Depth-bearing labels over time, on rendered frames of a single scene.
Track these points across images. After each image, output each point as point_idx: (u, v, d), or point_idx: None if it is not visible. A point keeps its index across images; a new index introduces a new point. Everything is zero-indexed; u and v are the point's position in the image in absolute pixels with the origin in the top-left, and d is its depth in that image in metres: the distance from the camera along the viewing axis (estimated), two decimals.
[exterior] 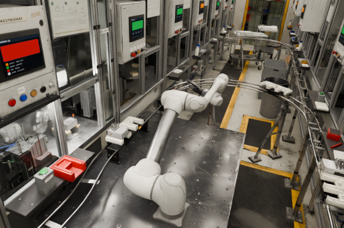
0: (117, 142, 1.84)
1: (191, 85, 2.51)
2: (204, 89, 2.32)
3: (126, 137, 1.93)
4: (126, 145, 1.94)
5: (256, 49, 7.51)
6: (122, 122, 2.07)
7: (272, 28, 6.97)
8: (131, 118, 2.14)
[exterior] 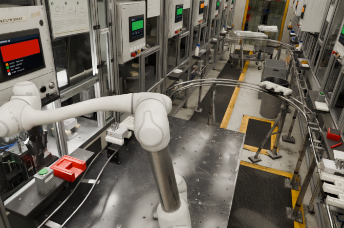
0: (117, 142, 1.84)
1: (42, 160, 1.26)
2: None
3: (126, 137, 1.93)
4: (126, 145, 1.94)
5: (256, 49, 7.51)
6: (122, 122, 2.07)
7: (272, 28, 6.97)
8: (131, 118, 2.14)
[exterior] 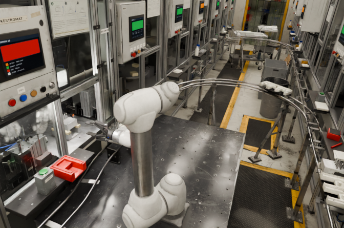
0: None
1: (88, 124, 1.71)
2: None
3: None
4: None
5: (256, 49, 7.51)
6: None
7: (272, 28, 6.97)
8: None
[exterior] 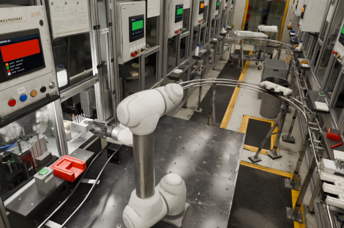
0: (117, 142, 1.84)
1: (87, 122, 1.70)
2: None
3: None
4: None
5: (256, 49, 7.51)
6: None
7: (272, 28, 6.97)
8: None
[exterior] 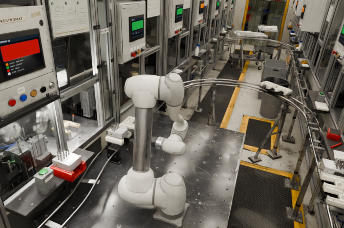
0: (117, 142, 1.84)
1: (132, 131, 1.84)
2: None
3: (126, 137, 1.93)
4: (126, 145, 1.94)
5: (256, 49, 7.51)
6: (122, 122, 2.07)
7: (272, 28, 6.97)
8: (131, 118, 2.14)
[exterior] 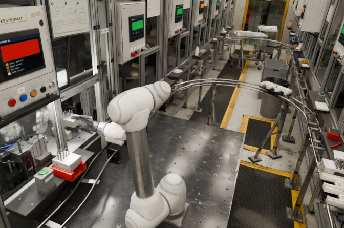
0: (117, 142, 1.84)
1: (73, 118, 1.74)
2: None
3: None
4: (126, 145, 1.94)
5: (256, 49, 7.51)
6: None
7: (272, 28, 6.97)
8: None
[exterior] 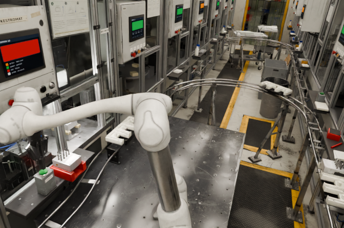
0: (117, 142, 1.84)
1: (43, 164, 1.27)
2: None
3: (126, 137, 1.93)
4: (126, 145, 1.94)
5: (256, 49, 7.51)
6: (122, 122, 2.07)
7: (272, 28, 6.97)
8: (131, 118, 2.14)
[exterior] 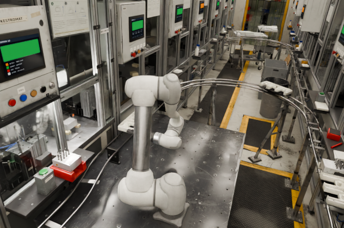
0: None
1: (129, 131, 1.96)
2: None
3: None
4: None
5: (256, 49, 7.51)
6: (132, 113, 2.22)
7: (272, 28, 6.97)
8: None
